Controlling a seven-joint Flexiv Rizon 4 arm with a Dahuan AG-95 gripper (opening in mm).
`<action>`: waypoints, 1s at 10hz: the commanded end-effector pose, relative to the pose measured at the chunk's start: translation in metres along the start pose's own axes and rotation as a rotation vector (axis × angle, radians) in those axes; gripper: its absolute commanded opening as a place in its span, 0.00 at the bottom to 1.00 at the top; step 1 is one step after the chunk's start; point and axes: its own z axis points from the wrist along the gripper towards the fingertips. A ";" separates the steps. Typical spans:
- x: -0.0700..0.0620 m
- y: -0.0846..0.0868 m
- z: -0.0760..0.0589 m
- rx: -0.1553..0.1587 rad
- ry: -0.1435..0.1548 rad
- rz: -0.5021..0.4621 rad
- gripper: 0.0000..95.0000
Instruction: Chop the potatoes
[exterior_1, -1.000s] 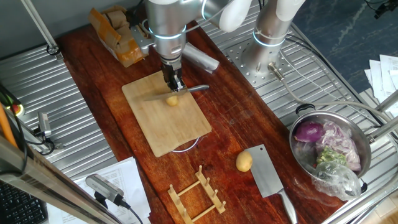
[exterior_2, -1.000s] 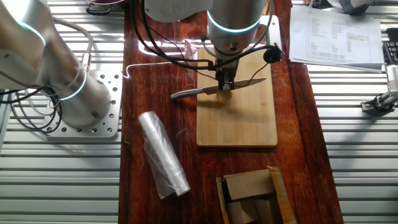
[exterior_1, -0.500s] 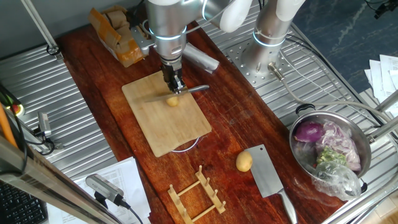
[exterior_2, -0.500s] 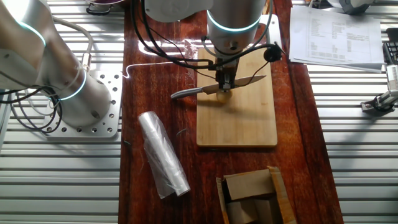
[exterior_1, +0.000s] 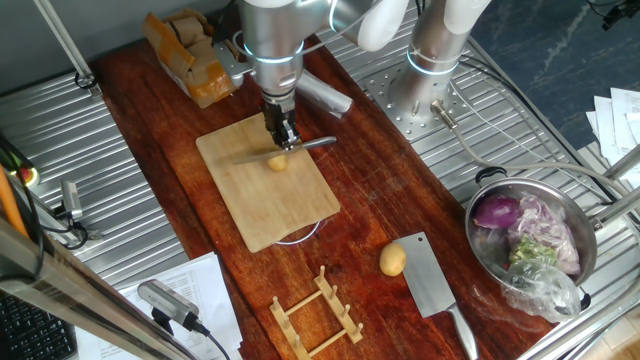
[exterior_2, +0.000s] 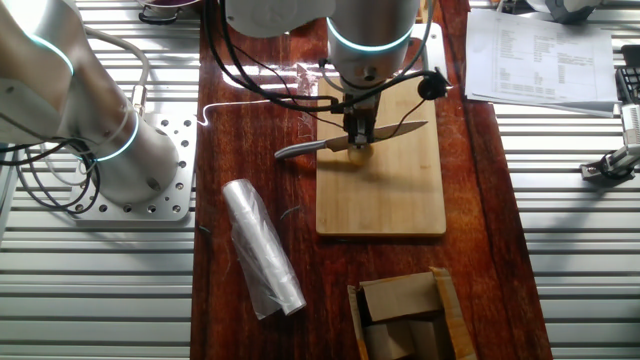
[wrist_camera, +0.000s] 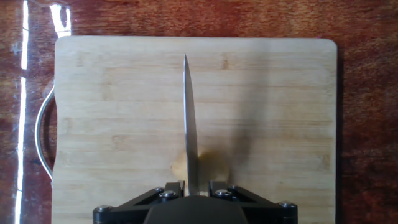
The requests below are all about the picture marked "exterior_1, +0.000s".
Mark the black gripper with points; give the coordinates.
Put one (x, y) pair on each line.
(276, 112)

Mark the steel chef knife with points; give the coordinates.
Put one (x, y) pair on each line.
(260, 156)

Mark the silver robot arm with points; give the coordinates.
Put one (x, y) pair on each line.
(272, 50)

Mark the small yellow potato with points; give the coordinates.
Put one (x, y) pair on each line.
(277, 163)
(392, 259)

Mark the bamboo cutting board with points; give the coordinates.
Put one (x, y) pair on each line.
(280, 210)

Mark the open cardboard box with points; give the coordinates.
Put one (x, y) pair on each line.
(185, 55)

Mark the printed white paper stack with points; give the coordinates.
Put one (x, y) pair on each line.
(200, 285)

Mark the wooden knife rack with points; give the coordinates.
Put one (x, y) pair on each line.
(320, 310)

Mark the steel cleaver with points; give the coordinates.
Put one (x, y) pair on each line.
(425, 280)

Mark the purple onion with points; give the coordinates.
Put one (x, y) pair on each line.
(496, 212)

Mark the red emergency stop button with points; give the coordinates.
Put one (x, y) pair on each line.
(26, 176)

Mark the bag of chopped purple cabbage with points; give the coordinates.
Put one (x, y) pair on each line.
(547, 225)

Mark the clear bag with greens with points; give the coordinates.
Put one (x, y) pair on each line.
(545, 290)

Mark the steel cooking pot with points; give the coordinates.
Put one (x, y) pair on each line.
(582, 225)

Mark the black keyboard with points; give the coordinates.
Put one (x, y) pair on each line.
(30, 330)

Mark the loose white paper sheets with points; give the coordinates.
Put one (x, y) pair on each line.
(620, 125)

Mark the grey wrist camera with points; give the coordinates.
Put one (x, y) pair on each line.
(232, 62)

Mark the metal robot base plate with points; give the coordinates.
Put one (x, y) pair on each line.
(395, 107)

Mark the grey exterior camera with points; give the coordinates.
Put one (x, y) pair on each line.
(71, 197)

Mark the metal camera mount clamp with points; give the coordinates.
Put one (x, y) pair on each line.
(75, 232)

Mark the aluminium frame post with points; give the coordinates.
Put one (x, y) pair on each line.
(65, 45)

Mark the aluminium frame bar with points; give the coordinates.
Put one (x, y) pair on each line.
(75, 295)

